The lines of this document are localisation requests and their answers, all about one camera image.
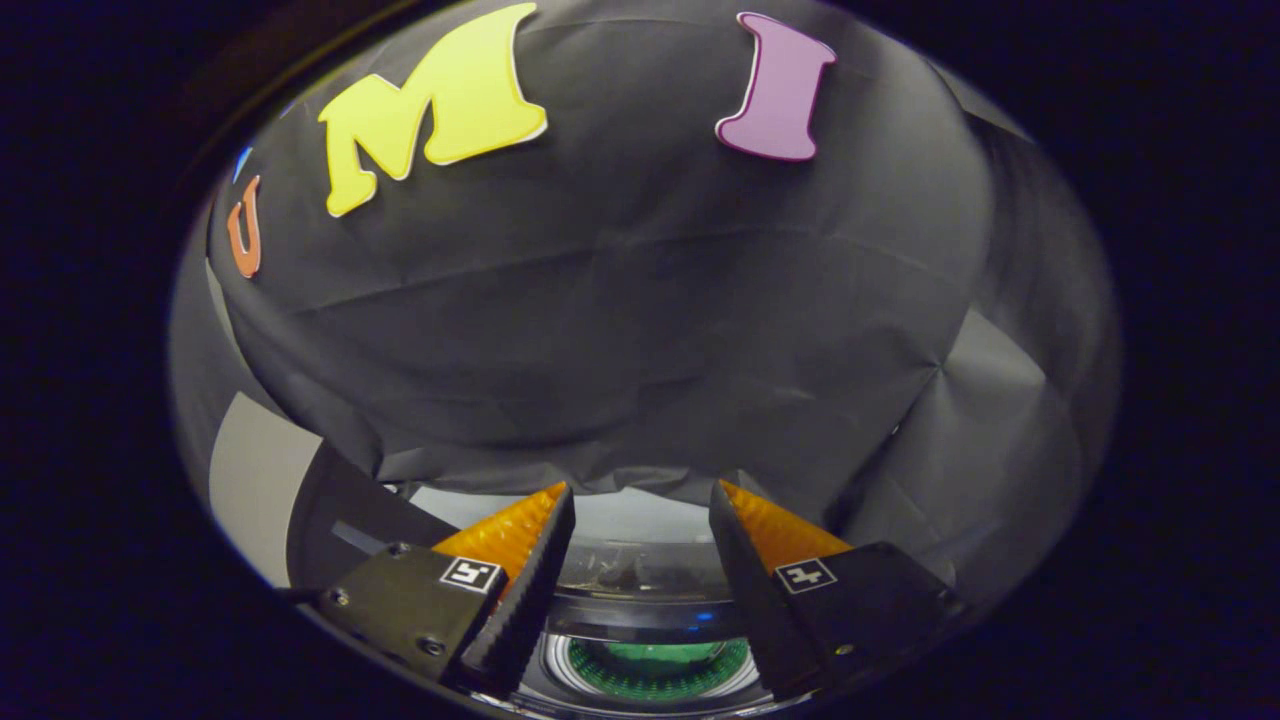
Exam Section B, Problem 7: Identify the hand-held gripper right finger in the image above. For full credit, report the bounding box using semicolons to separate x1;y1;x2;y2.
708;479;965;701

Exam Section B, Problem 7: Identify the grey washing machine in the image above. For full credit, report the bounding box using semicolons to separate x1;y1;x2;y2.
285;440;901;719

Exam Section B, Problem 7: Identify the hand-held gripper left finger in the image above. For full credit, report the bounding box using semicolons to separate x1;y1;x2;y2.
316;481;578;699

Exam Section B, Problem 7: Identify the dark glass washing machine lid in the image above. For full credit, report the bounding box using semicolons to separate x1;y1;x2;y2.
400;485;791;716

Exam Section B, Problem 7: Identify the green polo shirt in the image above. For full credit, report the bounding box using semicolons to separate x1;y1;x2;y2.
568;640;751;691

